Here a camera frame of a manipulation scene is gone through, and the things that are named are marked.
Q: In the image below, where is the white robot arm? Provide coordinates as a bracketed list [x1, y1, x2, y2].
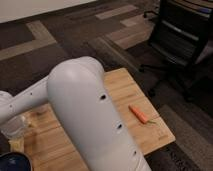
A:
[0, 56, 151, 171]

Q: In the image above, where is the clear plastic cup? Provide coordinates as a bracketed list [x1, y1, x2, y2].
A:
[0, 116, 28, 139]

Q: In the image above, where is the dark blue ceramic bowl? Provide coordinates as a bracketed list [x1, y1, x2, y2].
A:
[0, 152, 32, 171]

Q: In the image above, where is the yellow sponge piece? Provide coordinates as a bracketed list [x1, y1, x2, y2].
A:
[9, 137, 24, 152]

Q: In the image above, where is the orange toy carrot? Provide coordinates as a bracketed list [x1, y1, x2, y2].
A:
[128, 105, 154, 124]

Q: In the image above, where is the black office chair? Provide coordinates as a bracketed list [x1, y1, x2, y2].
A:
[140, 0, 213, 101]

